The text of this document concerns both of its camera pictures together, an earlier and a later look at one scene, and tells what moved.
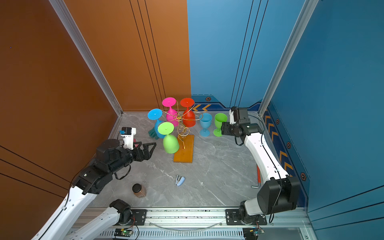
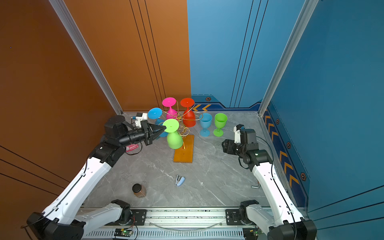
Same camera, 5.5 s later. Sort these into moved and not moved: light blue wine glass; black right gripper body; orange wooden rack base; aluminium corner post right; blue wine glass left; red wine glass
Moved: black right gripper body
Not moved: orange wooden rack base; blue wine glass left; red wine glass; light blue wine glass; aluminium corner post right
